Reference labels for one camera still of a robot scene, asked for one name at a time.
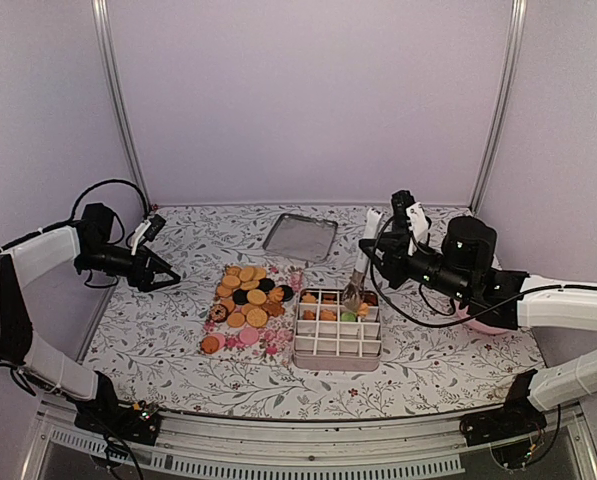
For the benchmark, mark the aluminium frame post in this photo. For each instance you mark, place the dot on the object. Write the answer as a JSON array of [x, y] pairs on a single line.
[[509, 69], [111, 72]]

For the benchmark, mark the silver tin lid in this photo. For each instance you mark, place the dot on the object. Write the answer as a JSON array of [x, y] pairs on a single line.
[[301, 237]]

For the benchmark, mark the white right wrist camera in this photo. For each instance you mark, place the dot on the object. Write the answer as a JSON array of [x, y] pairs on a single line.
[[409, 221]]

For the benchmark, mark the orange leaf cookie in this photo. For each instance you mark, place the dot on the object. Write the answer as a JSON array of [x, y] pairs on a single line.
[[309, 299]]

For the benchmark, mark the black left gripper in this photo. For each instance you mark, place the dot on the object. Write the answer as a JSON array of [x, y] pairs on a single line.
[[141, 275]]

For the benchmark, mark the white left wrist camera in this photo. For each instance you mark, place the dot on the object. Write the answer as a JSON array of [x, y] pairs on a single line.
[[146, 231]]

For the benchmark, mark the right aluminium frame post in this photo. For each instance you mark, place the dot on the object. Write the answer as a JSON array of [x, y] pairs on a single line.
[[509, 69]]

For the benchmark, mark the silver white tongs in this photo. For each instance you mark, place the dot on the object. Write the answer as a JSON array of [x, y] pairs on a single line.
[[352, 294]]

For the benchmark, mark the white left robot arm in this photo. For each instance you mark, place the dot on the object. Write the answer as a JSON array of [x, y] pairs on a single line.
[[84, 243]]

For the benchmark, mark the pink sandwich cookie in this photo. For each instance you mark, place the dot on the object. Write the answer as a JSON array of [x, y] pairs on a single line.
[[249, 336]]

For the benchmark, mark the pink divided cookie tin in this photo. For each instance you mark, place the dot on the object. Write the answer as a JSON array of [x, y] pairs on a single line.
[[322, 342]]

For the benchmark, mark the pink plate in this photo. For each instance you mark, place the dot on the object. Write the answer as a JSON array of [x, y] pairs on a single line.
[[498, 321]]

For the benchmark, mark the front aluminium rail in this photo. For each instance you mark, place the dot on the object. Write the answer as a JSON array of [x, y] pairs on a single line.
[[211, 447]]

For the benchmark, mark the floral rectangular tray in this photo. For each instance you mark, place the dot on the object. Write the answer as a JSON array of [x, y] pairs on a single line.
[[262, 297]]

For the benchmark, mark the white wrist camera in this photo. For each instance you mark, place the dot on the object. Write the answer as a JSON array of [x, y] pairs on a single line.
[[409, 221], [146, 231]]

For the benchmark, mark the green sandwich cookie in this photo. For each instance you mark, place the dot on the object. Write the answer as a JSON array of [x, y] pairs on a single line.
[[348, 317]]

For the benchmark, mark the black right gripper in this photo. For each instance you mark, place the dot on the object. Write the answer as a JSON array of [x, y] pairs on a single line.
[[394, 251]]

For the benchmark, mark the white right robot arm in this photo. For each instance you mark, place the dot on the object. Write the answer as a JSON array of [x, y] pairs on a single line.
[[462, 270]]

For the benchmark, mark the left aluminium frame post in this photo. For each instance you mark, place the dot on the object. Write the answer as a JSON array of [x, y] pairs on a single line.
[[111, 72]]

